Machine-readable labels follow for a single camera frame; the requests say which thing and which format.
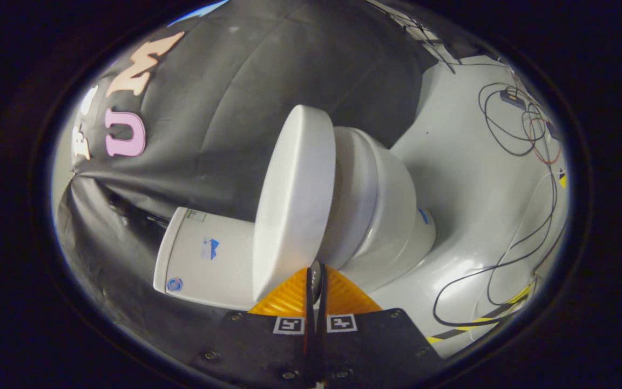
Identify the white toilet lid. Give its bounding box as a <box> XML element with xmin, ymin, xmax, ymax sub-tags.
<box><xmin>252</xmin><ymin>104</ymin><xmax>337</xmax><ymax>303</ymax></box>

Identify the long black cable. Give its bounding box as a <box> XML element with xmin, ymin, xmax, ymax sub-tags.
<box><xmin>432</xmin><ymin>172</ymin><xmax>561</xmax><ymax>328</ymax></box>

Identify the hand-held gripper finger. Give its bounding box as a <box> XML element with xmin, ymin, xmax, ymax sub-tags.
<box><xmin>192</xmin><ymin>266</ymin><xmax>316</xmax><ymax>389</ymax></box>
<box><xmin>316</xmin><ymin>265</ymin><xmax>447</xmax><ymax>389</ymax></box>

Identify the white toilet seat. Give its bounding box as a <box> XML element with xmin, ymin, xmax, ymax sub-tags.
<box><xmin>315</xmin><ymin>126</ymin><xmax>380</xmax><ymax>271</ymax></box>

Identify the black looped cable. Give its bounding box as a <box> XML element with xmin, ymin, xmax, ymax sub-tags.
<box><xmin>477</xmin><ymin>81</ymin><xmax>548</xmax><ymax>158</ymax></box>

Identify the black power adapter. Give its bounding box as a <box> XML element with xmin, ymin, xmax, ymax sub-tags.
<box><xmin>499</xmin><ymin>89</ymin><xmax>529</xmax><ymax>110</ymax></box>

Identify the black backdrop cloth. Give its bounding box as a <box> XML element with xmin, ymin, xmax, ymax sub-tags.
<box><xmin>55</xmin><ymin>0</ymin><xmax>442</xmax><ymax>374</ymax></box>

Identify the orange cable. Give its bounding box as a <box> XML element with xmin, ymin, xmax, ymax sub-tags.
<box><xmin>529</xmin><ymin>116</ymin><xmax>563</xmax><ymax>166</ymax></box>

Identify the yellow black floor tape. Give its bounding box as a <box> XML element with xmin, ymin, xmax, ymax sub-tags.
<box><xmin>426</xmin><ymin>283</ymin><xmax>537</xmax><ymax>345</ymax></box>

